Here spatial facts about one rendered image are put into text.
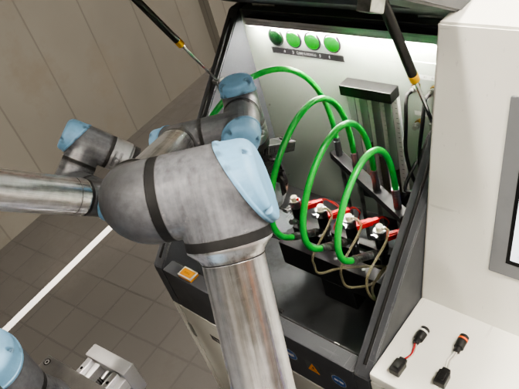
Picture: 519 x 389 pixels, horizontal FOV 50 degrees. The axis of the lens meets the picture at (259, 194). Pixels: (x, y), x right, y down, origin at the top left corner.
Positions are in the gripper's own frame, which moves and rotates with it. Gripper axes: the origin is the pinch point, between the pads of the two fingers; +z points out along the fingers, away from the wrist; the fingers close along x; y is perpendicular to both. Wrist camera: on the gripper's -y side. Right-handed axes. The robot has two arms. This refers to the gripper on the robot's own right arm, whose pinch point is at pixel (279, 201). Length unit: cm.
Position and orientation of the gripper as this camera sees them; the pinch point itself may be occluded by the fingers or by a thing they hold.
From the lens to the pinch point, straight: 137.8
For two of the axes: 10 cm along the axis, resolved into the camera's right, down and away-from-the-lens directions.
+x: 7.4, 2.6, -6.2
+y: -6.2, 6.1, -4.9
